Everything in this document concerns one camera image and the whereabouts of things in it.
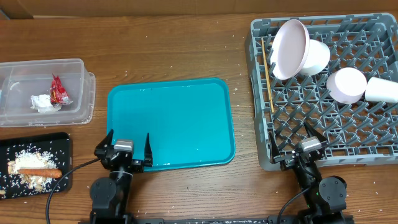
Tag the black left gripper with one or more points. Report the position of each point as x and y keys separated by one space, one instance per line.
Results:
x=99 y=149

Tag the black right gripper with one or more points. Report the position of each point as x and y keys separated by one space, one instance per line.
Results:
x=287 y=160

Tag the small white plate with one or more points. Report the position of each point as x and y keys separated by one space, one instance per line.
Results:
x=347 y=85

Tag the red snack wrapper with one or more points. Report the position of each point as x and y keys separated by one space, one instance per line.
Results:
x=58 y=94

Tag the orange carrot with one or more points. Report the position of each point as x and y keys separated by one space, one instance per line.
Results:
x=48 y=173

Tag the white upturned bowl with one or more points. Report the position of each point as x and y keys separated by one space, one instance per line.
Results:
x=317 y=58

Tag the white tissue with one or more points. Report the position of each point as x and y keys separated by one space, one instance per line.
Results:
x=42 y=103

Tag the large white plate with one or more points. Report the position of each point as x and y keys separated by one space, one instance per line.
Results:
x=290 y=49

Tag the white paper cup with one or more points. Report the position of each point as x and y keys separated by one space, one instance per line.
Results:
x=381 y=90

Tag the rice and food scraps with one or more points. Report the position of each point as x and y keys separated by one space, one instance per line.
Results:
x=14 y=184

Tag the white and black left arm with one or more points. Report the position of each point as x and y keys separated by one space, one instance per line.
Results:
x=110 y=194

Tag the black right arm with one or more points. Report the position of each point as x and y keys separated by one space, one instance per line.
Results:
x=325 y=197

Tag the black waste tray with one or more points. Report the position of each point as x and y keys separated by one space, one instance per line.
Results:
x=45 y=151

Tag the teal plastic tray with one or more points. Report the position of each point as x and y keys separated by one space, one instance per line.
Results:
x=188 y=123

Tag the grey dish rack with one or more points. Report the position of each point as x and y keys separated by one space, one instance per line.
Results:
x=361 y=133

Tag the clear plastic bin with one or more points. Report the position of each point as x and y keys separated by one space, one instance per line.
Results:
x=21 y=80

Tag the cardboard backdrop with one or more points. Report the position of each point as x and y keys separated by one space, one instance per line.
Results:
x=28 y=9

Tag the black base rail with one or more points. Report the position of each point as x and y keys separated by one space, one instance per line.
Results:
x=217 y=221

